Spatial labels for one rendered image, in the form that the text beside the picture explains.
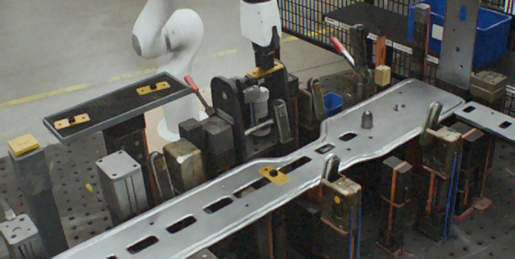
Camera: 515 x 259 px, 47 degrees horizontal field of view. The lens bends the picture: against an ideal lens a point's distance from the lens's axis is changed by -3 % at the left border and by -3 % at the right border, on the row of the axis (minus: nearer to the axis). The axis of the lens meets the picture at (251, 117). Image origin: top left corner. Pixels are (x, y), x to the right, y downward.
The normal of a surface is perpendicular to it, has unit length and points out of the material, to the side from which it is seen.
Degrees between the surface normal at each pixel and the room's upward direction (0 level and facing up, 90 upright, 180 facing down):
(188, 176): 90
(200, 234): 0
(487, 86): 88
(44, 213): 90
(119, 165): 0
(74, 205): 0
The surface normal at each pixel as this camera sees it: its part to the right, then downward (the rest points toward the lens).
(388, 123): -0.07, -0.86
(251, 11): -0.80, 0.33
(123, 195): 0.62, 0.37
